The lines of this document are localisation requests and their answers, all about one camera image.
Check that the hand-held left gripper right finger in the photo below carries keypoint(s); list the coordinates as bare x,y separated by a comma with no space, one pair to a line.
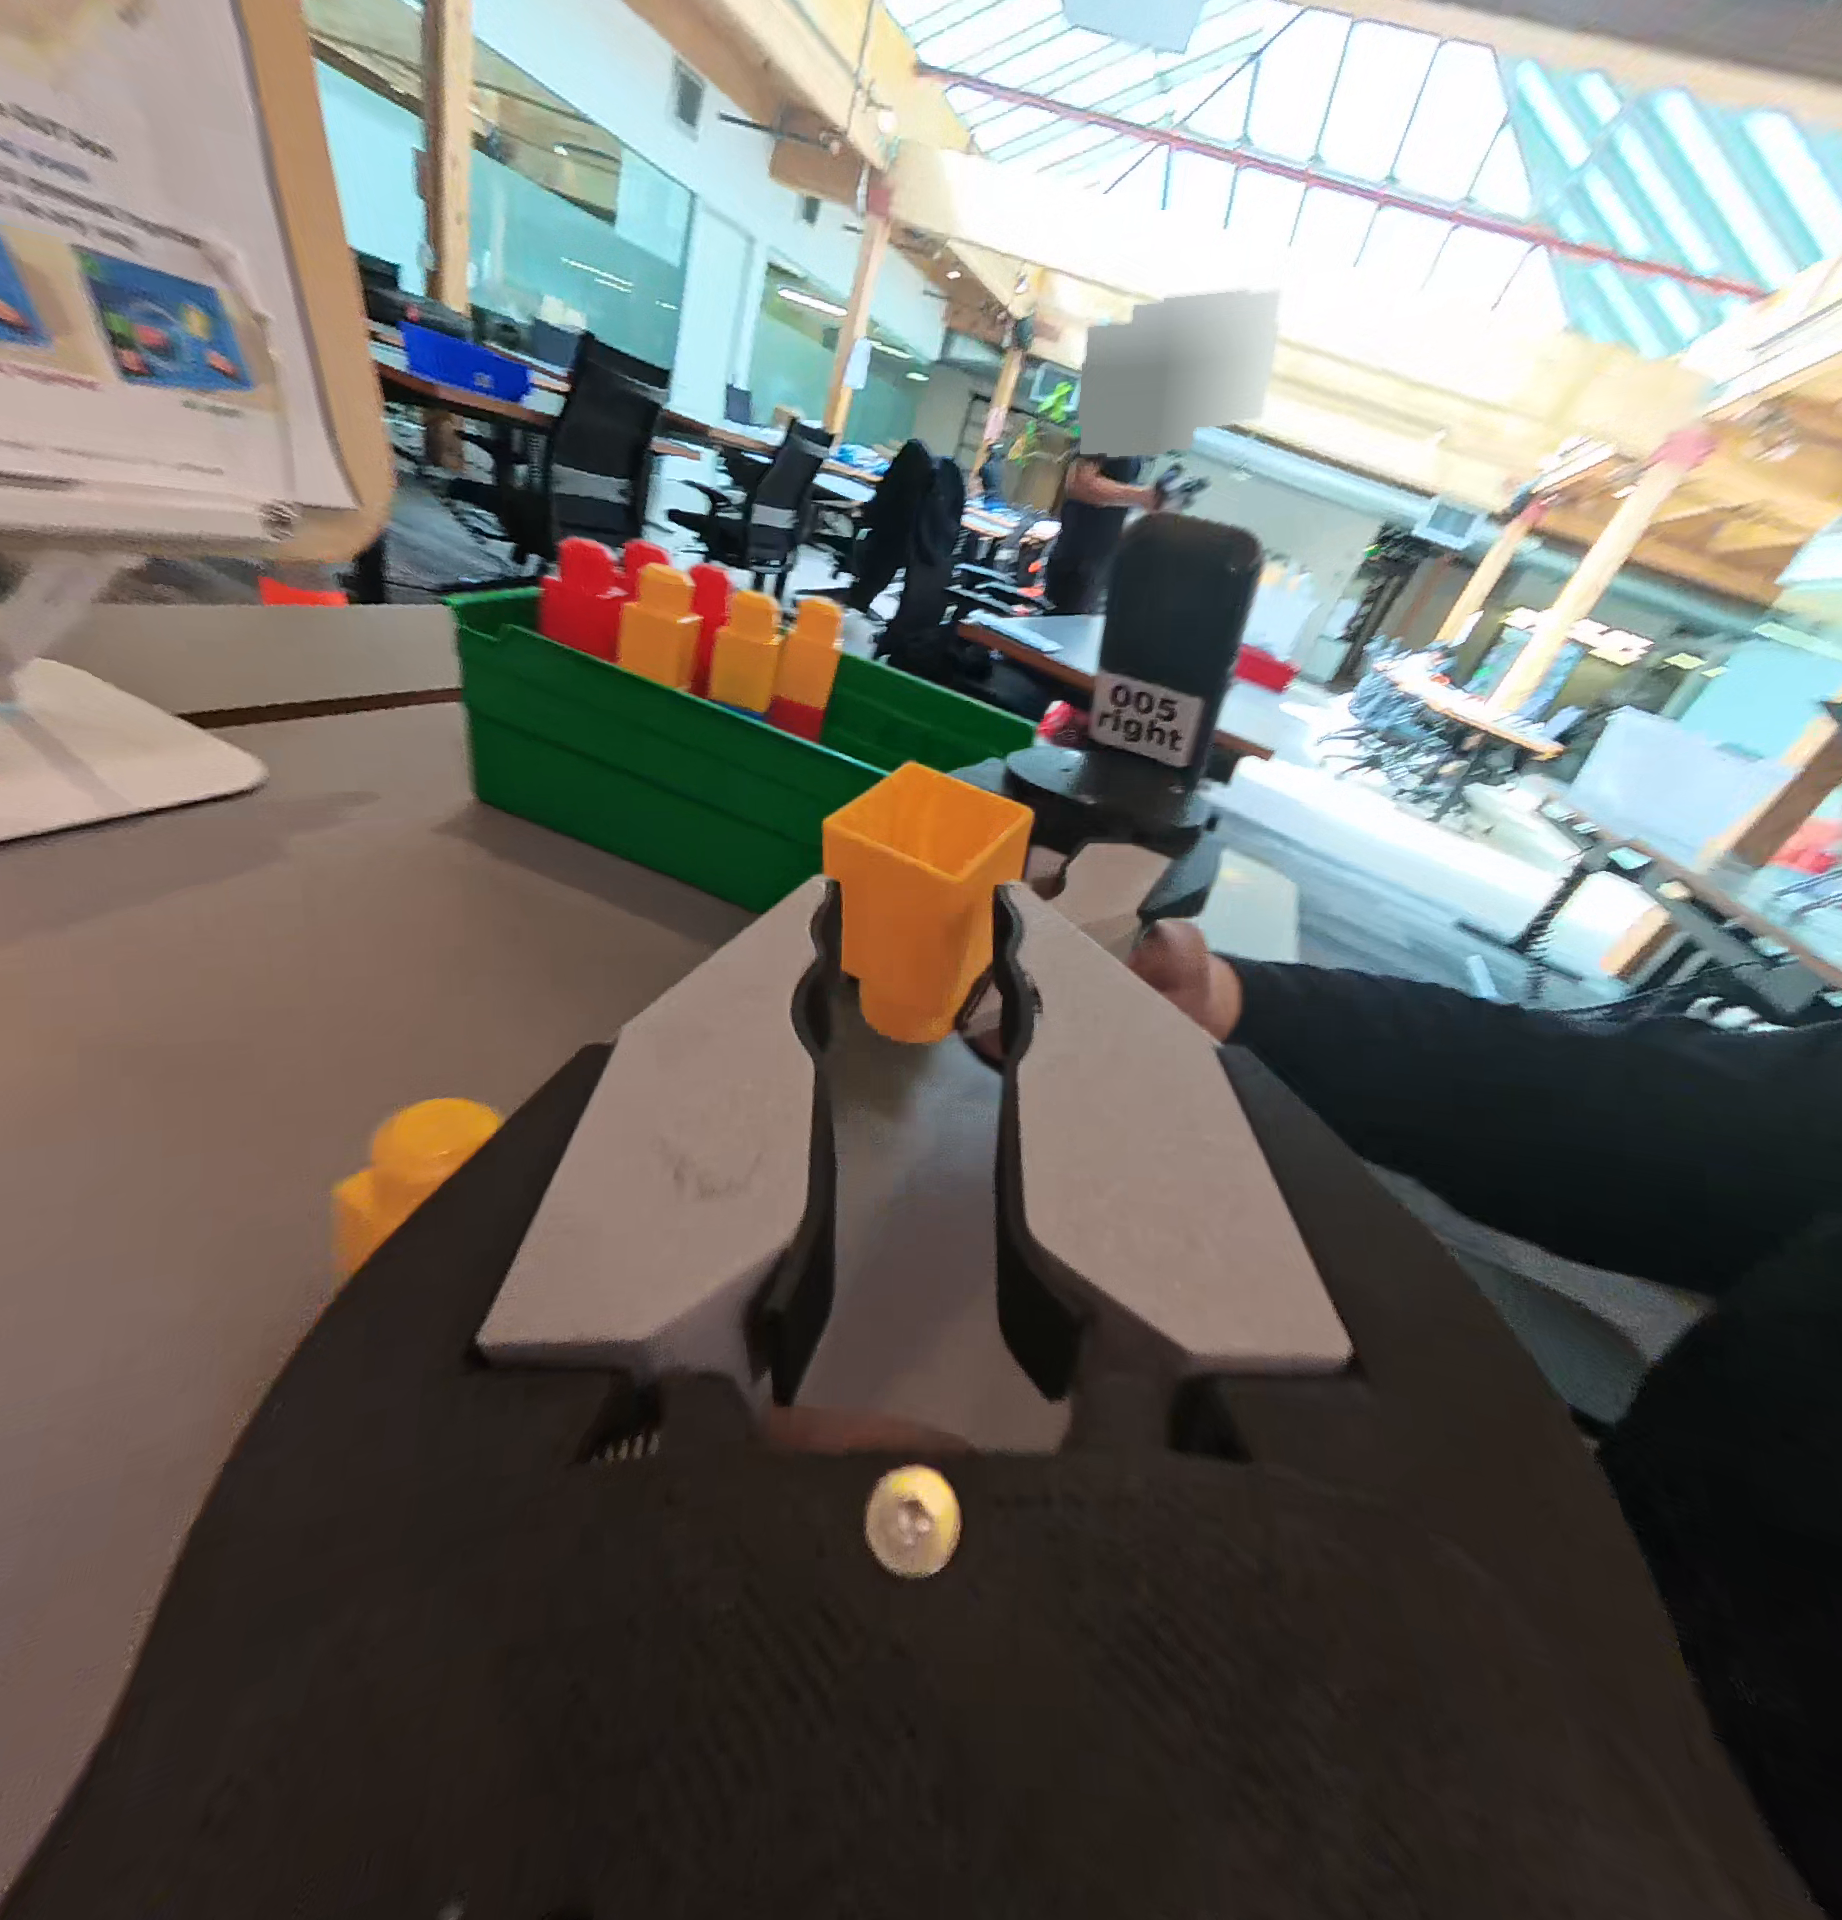
1161,1202

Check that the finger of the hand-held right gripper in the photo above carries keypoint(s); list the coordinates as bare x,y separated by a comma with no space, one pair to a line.
1107,887

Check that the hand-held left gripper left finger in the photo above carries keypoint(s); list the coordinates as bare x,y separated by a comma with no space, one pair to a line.
667,1202

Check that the yellow mega block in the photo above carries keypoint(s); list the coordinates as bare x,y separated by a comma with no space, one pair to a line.
748,656
927,887
813,656
411,1177
658,637

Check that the person's right forearm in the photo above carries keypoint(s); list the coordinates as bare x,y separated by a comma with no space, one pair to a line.
1521,1096

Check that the person's right hand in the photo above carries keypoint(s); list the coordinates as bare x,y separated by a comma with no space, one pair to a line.
1177,977

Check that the red plastic bin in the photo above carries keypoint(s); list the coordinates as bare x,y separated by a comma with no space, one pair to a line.
1263,668

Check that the black office chair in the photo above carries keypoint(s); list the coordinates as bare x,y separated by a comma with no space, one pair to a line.
909,541
756,506
598,451

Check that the wooden office desk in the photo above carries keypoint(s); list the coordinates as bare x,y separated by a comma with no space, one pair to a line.
1732,872
1492,706

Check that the green plastic bin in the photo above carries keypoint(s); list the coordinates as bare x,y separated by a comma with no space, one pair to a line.
652,781

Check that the orange traffic cone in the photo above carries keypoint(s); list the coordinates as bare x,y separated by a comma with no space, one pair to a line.
300,593

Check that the wooden document stand white base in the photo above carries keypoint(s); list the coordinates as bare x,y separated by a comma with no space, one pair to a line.
81,752

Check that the blue plastic bin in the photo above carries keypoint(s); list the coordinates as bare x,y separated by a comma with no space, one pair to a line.
465,364

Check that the laminated instruction sheet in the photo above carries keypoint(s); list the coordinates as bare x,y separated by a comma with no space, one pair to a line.
111,272

